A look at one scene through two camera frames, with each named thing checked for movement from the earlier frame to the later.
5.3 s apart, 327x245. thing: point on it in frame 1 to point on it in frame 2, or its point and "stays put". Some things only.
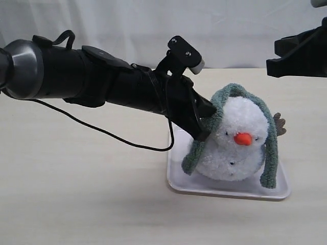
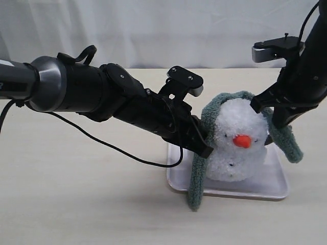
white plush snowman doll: (239, 148) stays put
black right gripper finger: (311, 42) to (270, 98)
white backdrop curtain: (223, 34) stays put
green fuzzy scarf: (269, 175) to (284, 137)
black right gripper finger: (298, 65) to (282, 115)
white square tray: (195, 182) stays put
